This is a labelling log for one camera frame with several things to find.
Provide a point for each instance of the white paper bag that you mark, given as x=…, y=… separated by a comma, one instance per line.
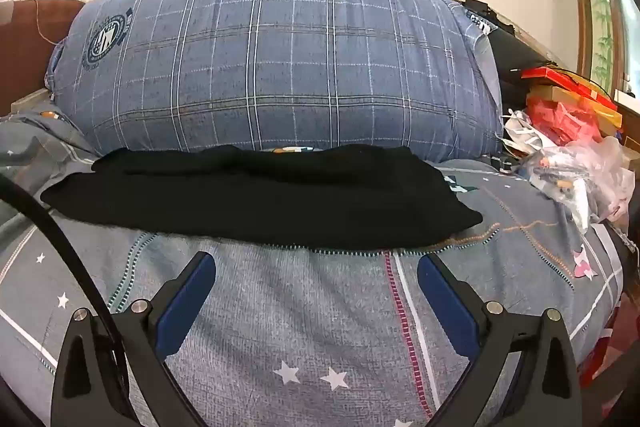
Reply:
x=525, y=132

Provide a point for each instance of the red flat box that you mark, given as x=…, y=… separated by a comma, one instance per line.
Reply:
x=560, y=77

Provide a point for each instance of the black bag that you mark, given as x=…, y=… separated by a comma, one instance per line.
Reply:
x=515, y=52

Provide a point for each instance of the red plastic bag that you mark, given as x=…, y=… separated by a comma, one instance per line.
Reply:
x=562, y=122

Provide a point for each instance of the clear plastic bag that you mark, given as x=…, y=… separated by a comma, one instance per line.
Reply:
x=590, y=177

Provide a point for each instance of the black pants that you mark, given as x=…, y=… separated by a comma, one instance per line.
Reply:
x=275, y=197

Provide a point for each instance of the blue plaid pillow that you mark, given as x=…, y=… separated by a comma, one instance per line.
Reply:
x=280, y=67

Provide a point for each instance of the grey star-printed bed sheet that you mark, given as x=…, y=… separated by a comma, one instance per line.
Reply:
x=310, y=307

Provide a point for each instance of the brown headboard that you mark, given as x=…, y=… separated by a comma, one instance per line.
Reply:
x=25, y=52

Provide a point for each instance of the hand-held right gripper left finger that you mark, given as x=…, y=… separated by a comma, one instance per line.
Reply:
x=185, y=303

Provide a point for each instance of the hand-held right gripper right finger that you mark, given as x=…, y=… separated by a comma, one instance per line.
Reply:
x=445, y=303

